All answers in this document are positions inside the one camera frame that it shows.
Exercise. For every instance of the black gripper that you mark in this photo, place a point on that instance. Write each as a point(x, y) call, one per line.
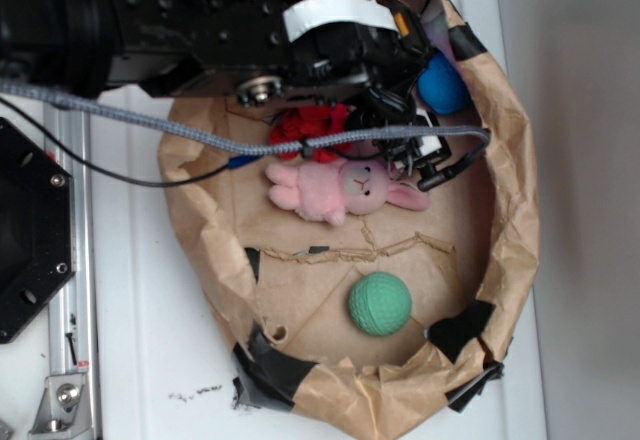
point(326, 52)

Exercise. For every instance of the aluminium extrusion rail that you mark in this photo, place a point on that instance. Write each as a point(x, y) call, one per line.
point(70, 407)

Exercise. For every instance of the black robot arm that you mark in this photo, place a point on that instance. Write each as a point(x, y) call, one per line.
point(261, 52)

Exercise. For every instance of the pink plush bunny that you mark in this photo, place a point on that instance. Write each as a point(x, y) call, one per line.
point(328, 192)

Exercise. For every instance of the red crumpled paper flower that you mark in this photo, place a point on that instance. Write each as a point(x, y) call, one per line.
point(303, 123)

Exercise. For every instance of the blue foam ball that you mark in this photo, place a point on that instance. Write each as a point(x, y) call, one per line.
point(441, 87)

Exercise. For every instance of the green foam ball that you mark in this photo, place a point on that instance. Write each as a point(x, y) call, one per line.
point(380, 304)

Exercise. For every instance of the brown paper bag tray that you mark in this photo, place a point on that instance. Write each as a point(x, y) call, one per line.
point(278, 286)

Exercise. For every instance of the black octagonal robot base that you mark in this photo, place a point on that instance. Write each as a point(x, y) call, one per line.
point(36, 238)

